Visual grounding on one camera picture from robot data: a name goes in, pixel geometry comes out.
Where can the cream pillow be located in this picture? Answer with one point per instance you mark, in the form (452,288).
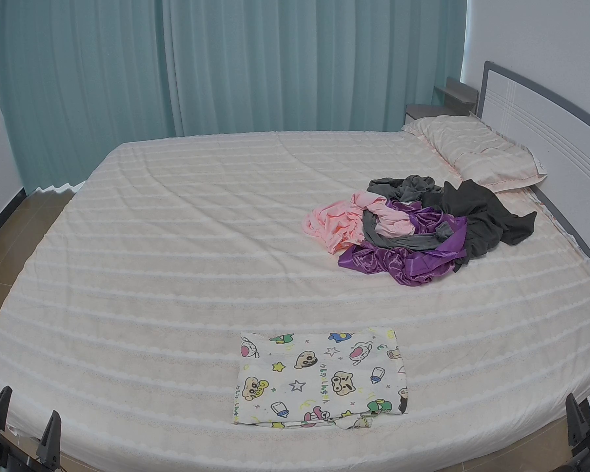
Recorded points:
(482,153)

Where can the bed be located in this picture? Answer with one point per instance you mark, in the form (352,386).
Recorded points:
(177,239)

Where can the grey bedside table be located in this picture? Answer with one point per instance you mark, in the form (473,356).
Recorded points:
(459,91)

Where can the pile of clothes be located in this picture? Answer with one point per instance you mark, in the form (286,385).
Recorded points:
(413,258)

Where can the white printed pyjama top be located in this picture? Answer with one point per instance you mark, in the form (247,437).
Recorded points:
(314,376)

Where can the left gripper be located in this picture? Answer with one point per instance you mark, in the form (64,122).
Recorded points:
(10,453)

